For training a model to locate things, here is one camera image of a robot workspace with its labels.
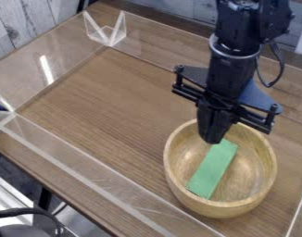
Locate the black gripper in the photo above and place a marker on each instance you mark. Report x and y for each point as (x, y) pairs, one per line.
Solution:
(225, 93)

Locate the green rectangular block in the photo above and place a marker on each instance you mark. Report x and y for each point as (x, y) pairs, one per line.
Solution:
(211, 170)

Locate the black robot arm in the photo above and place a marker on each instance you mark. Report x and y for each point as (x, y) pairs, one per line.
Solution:
(250, 23)

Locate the brown wooden bowl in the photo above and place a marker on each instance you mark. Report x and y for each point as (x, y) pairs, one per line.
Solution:
(250, 175)

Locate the black table leg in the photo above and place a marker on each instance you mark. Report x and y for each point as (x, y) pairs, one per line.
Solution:
(46, 198)

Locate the clear acrylic enclosure wall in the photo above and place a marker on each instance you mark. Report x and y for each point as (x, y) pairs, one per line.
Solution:
(91, 112)

